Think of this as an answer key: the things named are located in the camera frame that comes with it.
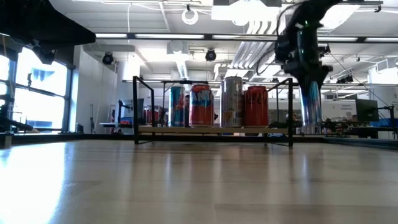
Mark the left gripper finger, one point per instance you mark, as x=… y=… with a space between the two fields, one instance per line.
x=46 y=25

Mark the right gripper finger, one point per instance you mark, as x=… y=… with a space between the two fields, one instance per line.
x=311 y=84

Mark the blue silver Red Bull can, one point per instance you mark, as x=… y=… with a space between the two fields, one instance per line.
x=177 y=107
x=311 y=109

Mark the red cola can black script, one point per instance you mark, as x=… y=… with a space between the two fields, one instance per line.
x=256 y=107

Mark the red Fanta strawberry can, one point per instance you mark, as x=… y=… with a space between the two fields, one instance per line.
x=201 y=109

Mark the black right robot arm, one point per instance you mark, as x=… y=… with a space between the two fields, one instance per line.
x=317 y=9

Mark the black ceiling track light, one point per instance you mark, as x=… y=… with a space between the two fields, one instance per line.
x=325 y=49
x=345 y=79

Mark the black computer monitor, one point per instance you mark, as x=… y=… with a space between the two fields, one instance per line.
x=367 y=110
x=140 y=108

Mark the dark background desk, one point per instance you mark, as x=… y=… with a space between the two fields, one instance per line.
x=370 y=132

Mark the white ceiling light panel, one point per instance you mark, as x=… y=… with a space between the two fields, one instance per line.
x=245 y=12

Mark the black overhead light bar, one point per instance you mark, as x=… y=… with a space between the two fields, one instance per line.
x=130 y=36

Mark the person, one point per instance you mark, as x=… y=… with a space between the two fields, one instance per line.
x=187 y=109

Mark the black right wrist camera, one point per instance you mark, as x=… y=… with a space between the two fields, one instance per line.
x=286 y=48

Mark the black round ceiling camera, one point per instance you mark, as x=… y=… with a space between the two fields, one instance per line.
x=108 y=58

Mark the black overhead camera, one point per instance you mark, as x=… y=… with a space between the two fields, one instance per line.
x=210 y=55

